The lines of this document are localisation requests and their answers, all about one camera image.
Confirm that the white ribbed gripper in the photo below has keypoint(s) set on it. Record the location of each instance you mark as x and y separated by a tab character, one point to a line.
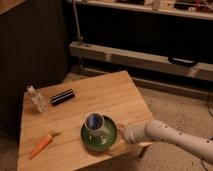
134	134

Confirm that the green ceramic bowl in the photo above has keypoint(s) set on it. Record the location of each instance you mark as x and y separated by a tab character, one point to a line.
102	142

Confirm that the white cup blue inside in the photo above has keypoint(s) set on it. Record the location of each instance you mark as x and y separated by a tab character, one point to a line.
94	123

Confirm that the black rectangular case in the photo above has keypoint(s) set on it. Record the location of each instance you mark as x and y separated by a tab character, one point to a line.
62	97

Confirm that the orange carrot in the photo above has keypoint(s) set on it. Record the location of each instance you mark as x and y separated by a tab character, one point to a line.
47	139

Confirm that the wooden shelf beam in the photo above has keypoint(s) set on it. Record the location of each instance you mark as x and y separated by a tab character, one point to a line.
140	60

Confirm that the clear plastic bottle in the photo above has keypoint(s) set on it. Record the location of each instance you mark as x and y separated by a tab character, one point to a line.
37	99

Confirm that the upper wooden shelf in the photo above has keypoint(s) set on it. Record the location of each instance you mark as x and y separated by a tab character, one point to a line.
153	7

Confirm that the metal pole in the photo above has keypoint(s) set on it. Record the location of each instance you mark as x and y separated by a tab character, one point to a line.
80	38

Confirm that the black handle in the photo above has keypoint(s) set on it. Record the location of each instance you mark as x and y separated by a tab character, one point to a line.
186	63

